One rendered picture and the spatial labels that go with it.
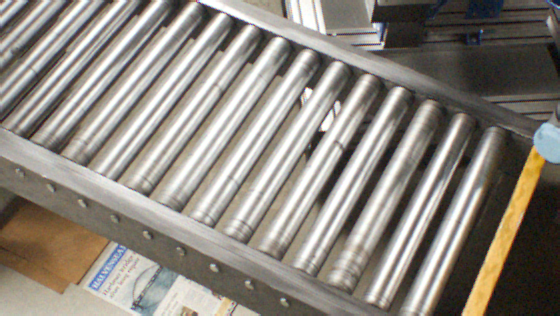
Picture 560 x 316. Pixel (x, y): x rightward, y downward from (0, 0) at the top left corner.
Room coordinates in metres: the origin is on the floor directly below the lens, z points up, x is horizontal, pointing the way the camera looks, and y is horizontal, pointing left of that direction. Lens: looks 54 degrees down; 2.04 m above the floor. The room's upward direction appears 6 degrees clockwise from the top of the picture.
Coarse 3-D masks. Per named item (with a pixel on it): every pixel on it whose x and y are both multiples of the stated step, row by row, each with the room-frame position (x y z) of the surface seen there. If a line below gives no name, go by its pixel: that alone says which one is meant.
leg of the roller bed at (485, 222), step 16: (512, 176) 1.00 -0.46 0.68; (496, 192) 1.00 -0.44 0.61; (512, 192) 0.99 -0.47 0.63; (496, 208) 1.00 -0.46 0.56; (480, 224) 1.00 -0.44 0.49; (496, 224) 0.99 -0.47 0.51; (480, 240) 1.00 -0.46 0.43; (464, 256) 1.00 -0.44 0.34; (480, 256) 0.99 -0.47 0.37; (464, 272) 1.00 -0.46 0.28; (448, 288) 1.00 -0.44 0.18; (464, 288) 0.99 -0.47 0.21; (448, 304) 1.00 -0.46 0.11
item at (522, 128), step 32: (192, 0) 1.27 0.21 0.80; (224, 0) 1.28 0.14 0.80; (288, 32) 1.20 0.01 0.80; (320, 32) 1.21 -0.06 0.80; (288, 64) 1.18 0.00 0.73; (352, 64) 1.14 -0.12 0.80; (384, 64) 1.14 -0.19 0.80; (384, 96) 1.10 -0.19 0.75; (416, 96) 1.08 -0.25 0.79; (448, 96) 1.08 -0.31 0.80; (480, 128) 1.03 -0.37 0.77; (512, 128) 1.02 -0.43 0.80; (512, 160) 1.00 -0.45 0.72
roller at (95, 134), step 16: (176, 16) 1.23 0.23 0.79; (192, 16) 1.22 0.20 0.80; (176, 32) 1.17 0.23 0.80; (192, 32) 1.20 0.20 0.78; (160, 48) 1.13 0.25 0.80; (176, 48) 1.14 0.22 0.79; (144, 64) 1.08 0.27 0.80; (160, 64) 1.10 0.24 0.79; (128, 80) 1.04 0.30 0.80; (144, 80) 1.05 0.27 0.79; (112, 96) 1.00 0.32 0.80; (128, 96) 1.00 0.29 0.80; (96, 112) 0.96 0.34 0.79; (112, 112) 0.96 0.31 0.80; (128, 112) 0.98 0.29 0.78; (96, 128) 0.92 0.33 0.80; (112, 128) 0.94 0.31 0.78; (80, 144) 0.88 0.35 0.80; (96, 144) 0.89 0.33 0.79; (80, 160) 0.85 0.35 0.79
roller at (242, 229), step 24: (336, 72) 1.11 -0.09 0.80; (312, 96) 1.05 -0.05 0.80; (336, 96) 1.06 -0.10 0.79; (312, 120) 0.99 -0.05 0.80; (288, 144) 0.93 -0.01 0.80; (264, 168) 0.87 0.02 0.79; (288, 168) 0.88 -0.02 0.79; (264, 192) 0.82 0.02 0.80; (240, 216) 0.77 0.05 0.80; (264, 216) 0.79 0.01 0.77; (240, 240) 0.72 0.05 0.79
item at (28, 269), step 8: (0, 248) 1.09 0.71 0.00; (0, 256) 1.06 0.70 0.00; (8, 256) 1.07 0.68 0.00; (16, 256) 1.07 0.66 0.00; (8, 264) 1.04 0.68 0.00; (16, 264) 1.04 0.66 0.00; (24, 264) 1.05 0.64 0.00; (32, 264) 1.05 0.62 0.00; (24, 272) 1.02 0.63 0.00; (32, 272) 1.03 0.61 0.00; (40, 272) 1.03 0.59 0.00; (48, 272) 1.03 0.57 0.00; (40, 280) 1.01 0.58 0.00; (48, 280) 1.01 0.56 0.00; (56, 280) 1.01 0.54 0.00; (64, 280) 1.01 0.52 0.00; (56, 288) 0.99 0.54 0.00; (64, 288) 0.99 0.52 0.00
